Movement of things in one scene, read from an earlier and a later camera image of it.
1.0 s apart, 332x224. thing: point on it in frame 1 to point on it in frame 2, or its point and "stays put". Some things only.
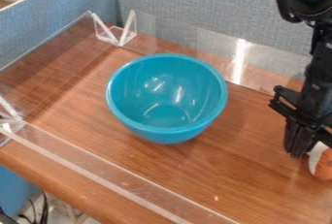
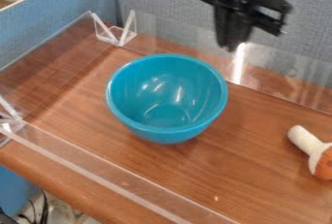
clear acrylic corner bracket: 115,35 stays put
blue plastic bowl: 168,96 stays put
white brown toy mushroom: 321,161 stays put
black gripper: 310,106 to 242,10
